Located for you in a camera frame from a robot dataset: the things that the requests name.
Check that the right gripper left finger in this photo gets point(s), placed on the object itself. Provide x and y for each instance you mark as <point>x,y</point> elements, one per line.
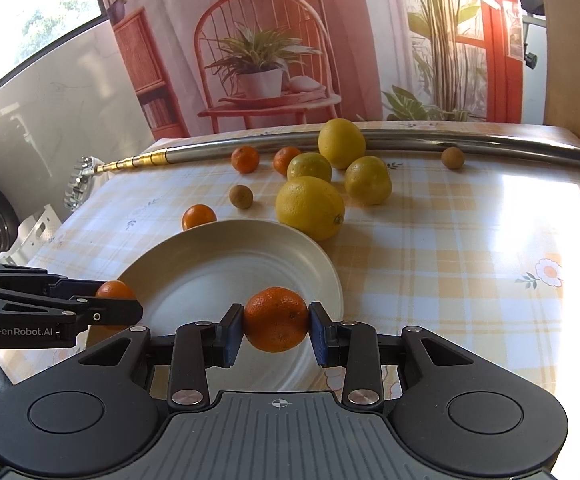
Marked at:
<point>197,347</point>

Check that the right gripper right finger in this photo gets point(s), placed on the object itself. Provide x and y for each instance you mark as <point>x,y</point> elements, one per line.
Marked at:
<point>353,346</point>

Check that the mandarin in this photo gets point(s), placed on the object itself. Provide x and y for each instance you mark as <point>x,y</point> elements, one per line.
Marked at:
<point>282,159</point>
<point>275,320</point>
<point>245,159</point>
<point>197,215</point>
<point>115,290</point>

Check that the brown kiwi fruit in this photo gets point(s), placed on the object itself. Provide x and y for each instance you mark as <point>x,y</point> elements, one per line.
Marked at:
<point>241,197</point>

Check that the white ceramic plate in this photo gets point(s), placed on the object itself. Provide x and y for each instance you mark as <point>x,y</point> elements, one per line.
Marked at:
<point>198,274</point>

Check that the large front yellow lemon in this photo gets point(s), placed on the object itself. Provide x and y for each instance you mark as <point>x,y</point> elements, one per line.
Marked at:
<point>312,206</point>

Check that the greenish yellow lemon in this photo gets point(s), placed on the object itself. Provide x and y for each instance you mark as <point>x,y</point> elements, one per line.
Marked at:
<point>309,165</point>

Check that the large lemon by pole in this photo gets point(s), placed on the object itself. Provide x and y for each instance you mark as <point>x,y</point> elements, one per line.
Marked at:
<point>341,142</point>

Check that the small brown longan right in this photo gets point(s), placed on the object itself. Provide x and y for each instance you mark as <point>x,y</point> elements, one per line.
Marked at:
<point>453,158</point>

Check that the printed room backdrop cloth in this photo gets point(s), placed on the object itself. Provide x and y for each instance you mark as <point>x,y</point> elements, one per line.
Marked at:
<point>208,66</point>

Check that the black camera on stand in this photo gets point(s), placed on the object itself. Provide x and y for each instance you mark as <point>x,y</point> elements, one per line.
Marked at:
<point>531,8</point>

